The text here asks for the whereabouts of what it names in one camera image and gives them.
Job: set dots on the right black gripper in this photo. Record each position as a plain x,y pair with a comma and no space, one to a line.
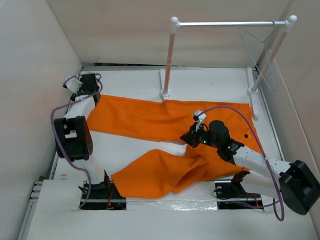
190,137

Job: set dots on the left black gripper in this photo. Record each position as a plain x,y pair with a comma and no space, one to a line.
82,85

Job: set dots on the orange trousers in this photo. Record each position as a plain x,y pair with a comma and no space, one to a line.
171,166

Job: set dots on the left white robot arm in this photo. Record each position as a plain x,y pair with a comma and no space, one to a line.
71,131

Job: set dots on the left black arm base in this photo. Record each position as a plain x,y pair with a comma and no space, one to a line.
103,196

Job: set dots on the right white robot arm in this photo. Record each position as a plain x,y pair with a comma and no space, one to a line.
291,183

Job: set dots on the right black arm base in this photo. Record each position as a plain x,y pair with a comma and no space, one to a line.
230,194

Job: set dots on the white clothes rack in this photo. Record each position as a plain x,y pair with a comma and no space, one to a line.
175,24

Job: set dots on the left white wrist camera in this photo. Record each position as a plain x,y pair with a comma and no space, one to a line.
73,83

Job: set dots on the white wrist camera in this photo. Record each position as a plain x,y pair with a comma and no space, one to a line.
199,117
73,83

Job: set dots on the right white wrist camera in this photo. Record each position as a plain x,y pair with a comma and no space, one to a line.
199,117

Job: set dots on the light blue wire hanger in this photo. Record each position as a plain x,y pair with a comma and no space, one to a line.
262,55

